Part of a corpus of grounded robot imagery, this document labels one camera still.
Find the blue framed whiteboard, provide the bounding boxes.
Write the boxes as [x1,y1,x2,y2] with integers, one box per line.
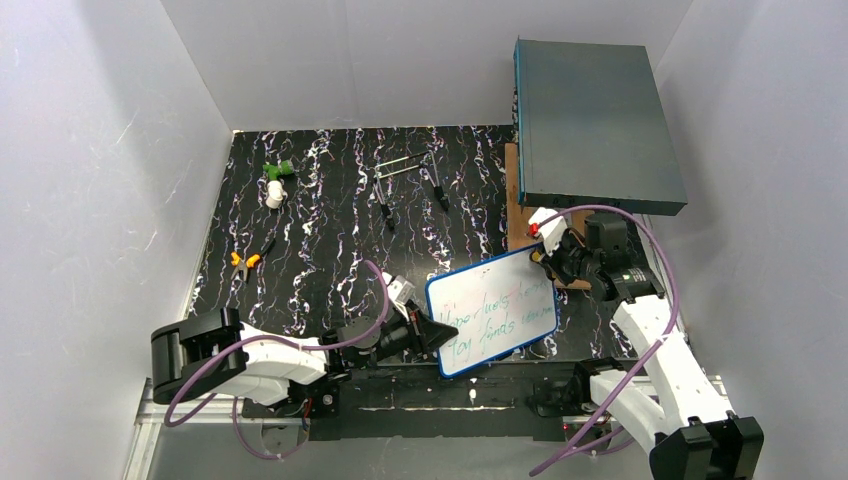
[424,245,559,378]

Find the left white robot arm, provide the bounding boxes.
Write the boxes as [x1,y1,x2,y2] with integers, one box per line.
[151,301,459,406]

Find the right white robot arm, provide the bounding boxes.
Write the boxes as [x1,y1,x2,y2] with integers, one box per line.
[528,208,764,479]

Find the wooden board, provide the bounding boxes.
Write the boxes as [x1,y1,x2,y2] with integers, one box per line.
[504,143,594,290]

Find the dark grey metal box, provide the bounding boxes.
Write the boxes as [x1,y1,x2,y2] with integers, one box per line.
[513,39,688,216]

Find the green white toy figure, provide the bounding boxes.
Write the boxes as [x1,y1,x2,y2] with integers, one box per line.
[263,160,294,209]

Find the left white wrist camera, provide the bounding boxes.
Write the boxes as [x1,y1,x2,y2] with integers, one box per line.
[382,272,415,308]

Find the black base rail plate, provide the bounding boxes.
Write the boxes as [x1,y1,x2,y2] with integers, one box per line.
[241,361,596,442]

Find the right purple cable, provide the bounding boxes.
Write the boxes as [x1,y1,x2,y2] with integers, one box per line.
[528,204,681,477]

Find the wire whiteboard stand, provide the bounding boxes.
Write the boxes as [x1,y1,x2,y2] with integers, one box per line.
[370,150,452,232]

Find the orange handled pliers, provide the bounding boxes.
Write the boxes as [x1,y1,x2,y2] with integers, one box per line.
[230,239,276,283]

